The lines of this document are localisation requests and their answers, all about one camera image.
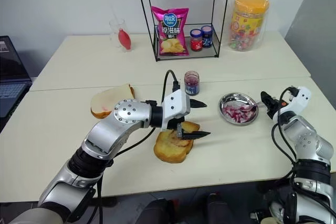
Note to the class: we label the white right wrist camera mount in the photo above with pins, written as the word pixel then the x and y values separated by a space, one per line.
pixel 299 100

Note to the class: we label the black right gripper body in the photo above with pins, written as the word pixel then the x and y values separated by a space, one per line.
pixel 278 104

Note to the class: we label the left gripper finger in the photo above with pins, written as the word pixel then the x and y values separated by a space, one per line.
pixel 197 104
pixel 195 135

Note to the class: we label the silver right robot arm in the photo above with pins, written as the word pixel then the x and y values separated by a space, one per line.
pixel 307 140

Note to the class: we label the red jam jar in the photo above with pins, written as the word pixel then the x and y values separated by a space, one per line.
pixel 195 41

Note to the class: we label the metal spoon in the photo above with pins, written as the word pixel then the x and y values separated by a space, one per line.
pixel 246 108

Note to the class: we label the red rubber bulb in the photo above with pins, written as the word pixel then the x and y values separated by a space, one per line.
pixel 124 39

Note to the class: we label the clear plastic cup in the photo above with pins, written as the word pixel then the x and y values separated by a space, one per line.
pixel 114 32

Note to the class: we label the candy jar orange lid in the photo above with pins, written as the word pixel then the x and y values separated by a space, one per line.
pixel 248 22

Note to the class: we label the blue jam jar pink lid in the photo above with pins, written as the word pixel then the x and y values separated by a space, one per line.
pixel 207 37

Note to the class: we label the open blue-label jam jar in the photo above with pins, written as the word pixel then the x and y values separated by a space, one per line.
pixel 191 83

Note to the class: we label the pink potato chips bag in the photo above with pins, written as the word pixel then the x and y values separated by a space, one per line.
pixel 170 32

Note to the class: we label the white bread slice orange crust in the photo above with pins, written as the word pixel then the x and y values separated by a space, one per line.
pixel 110 100

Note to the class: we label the dark rounded shape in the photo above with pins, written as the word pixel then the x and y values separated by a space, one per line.
pixel 160 212
pixel 218 208

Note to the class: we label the round steel dish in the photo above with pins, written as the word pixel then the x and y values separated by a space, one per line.
pixel 231 103

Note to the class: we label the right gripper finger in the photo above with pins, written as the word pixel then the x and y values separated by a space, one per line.
pixel 267 99
pixel 270 111

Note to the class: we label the dark laptop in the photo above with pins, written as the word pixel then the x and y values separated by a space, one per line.
pixel 10 72

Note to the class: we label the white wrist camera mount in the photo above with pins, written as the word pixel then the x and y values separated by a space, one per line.
pixel 299 100
pixel 174 103

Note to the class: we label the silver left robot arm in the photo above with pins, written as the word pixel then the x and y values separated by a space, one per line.
pixel 115 127

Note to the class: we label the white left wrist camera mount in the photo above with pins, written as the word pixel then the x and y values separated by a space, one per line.
pixel 174 103

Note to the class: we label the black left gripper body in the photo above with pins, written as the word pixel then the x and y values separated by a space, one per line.
pixel 173 125

